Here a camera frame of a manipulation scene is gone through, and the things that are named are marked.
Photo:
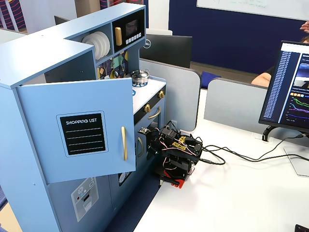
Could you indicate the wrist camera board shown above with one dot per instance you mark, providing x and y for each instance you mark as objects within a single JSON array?
[{"x": 143, "y": 131}]

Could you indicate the blue chair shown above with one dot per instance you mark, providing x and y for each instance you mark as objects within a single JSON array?
[{"x": 210, "y": 78}]

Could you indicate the whiteboard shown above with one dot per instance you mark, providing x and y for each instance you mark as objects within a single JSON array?
[{"x": 253, "y": 7}]

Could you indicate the white plate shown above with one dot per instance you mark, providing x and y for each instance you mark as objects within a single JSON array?
[
  {"x": 102, "y": 46},
  {"x": 107, "y": 44},
  {"x": 88, "y": 40},
  {"x": 96, "y": 46}
]

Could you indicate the gold stove knob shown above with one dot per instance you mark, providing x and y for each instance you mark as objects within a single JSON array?
[
  {"x": 161, "y": 94},
  {"x": 147, "y": 108}
]

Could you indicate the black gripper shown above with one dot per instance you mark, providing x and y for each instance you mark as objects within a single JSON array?
[{"x": 153, "y": 145}]

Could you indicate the black phone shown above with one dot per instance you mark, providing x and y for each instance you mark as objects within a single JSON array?
[{"x": 303, "y": 228}]

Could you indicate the raised person hand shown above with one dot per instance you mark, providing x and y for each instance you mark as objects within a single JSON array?
[{"x": 305, "y": 27}]

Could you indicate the grey desk divider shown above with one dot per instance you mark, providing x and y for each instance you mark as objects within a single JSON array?
[
  {"x": 178, "y": 96},
  {"x": 236, "y": 101}
]

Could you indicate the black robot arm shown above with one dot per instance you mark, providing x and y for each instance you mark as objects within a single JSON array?
[{"x": 178, "y": 154}]

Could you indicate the red robot base clamp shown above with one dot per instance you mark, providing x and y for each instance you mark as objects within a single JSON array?
[{"x": 179, "y": 182}]

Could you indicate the blue toy kitchen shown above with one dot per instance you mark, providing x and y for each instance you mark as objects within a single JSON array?
[{"x": 29, "y": 72}]

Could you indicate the steel hanging ladle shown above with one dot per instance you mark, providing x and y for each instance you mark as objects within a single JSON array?
[{"x": 116, "y": 72}]

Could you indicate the steel pot lid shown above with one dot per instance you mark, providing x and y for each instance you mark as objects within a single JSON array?
[{"x": 139, "y": 73}]

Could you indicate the silver monitor base plate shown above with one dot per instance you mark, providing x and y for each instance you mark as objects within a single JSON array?
[{"x": 299, "y": 164}]

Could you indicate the person in black shirt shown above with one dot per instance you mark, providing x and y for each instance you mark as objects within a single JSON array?
[{"x": 263, "y": 77}]

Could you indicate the blue shopping list cupboard door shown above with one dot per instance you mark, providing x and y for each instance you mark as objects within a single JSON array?
[{"x": 48, "y": 101}]

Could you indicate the steel pot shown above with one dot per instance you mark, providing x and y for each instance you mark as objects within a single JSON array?
[{"x": 140, "y": 80}]

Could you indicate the black monitor stand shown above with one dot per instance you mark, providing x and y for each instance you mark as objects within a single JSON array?
[{"x": 268, "y": 133}]

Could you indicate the black Dell monitor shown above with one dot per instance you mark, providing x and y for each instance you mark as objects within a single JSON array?
[{"x": 169, "y": 50}]

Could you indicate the lit computer monitor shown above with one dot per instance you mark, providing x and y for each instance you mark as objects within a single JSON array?
[{"x": 285, "y": 84}]

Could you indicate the colourful tiled backsplash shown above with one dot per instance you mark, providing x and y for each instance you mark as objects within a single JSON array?
[{"x": 122, "y": 60}]

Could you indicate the black toy microwave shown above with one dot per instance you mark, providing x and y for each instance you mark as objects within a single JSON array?
[{"x": 131, "y": 26}]

